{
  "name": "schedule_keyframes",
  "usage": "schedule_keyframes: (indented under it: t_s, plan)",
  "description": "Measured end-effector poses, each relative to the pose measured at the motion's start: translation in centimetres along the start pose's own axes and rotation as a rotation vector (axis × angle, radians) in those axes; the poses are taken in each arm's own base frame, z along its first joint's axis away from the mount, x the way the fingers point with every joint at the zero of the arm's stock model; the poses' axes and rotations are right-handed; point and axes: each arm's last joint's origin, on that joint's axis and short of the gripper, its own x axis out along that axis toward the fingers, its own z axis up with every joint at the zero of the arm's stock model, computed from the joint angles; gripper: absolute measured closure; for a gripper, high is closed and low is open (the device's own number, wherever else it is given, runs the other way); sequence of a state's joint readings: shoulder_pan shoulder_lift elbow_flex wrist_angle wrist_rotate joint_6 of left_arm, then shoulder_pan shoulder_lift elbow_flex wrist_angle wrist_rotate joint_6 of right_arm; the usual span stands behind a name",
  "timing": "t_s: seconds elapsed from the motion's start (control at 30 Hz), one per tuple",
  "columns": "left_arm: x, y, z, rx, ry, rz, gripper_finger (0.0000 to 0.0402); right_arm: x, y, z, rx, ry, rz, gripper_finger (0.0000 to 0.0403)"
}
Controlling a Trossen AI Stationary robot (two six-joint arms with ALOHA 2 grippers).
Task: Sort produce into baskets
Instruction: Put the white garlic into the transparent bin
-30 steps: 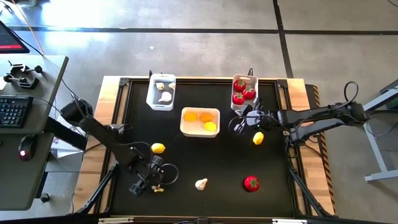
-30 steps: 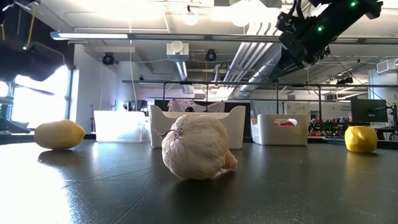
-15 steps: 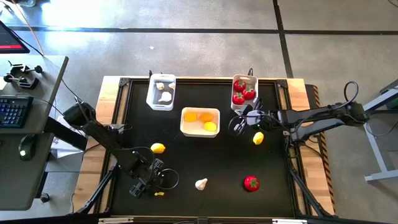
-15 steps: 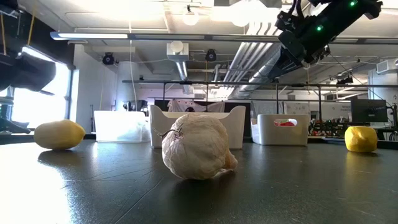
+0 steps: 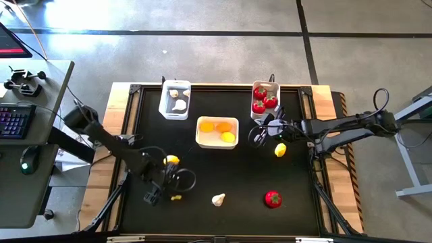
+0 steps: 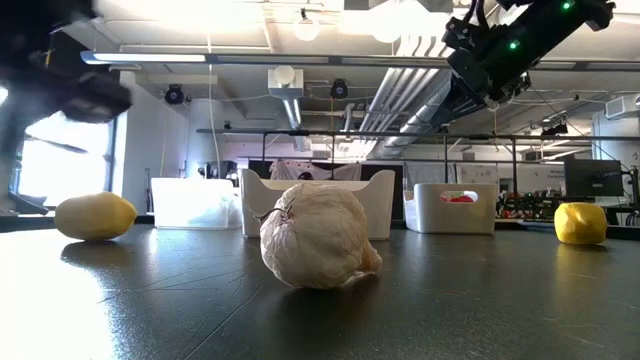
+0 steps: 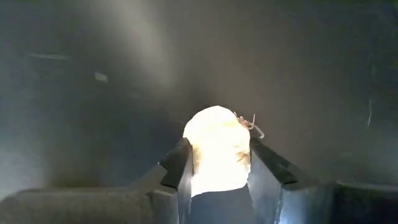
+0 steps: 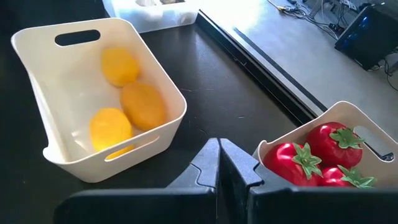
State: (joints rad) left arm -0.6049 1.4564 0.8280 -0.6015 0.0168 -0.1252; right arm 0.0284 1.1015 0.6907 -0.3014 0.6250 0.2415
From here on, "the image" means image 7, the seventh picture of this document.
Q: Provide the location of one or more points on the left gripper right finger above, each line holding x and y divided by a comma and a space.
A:
270, 174

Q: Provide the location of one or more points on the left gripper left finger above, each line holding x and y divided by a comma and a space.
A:
178, 161

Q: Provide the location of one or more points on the white garlic bulb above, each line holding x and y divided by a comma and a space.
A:
217, 149

